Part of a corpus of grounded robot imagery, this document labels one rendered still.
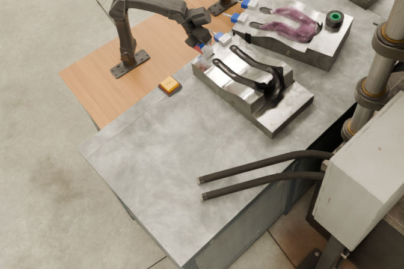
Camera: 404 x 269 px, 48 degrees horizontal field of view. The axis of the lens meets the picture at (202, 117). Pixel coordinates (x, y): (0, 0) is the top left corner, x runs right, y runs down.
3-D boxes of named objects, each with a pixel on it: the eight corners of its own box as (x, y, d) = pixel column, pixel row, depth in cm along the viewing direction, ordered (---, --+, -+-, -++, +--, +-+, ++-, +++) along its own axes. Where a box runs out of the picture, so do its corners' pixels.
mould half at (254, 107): (193, 74, 212) (189, 56, 200) (232, 43, 219) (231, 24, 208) (272, 139, 189) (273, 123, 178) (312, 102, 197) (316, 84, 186)
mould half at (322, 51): (231, 36, 222) (231, 20, 213) (255, 2, 233) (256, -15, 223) (328, 72, 205) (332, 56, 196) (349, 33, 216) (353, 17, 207)
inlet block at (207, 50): (186, 42, 208) (184, 37, 203) (193, 35, 208) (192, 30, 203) (206, 60, 204) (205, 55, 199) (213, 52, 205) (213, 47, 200)
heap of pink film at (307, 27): (256, 30, 214) (256, 19, 208) (272, 6, 222) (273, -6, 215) (307, 49, 206) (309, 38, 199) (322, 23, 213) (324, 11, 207)
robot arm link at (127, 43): (137, 48, 212) (126, -4, 185) (134, 59, 209) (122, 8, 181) (124, 47, 213) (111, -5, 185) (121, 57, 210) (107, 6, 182)
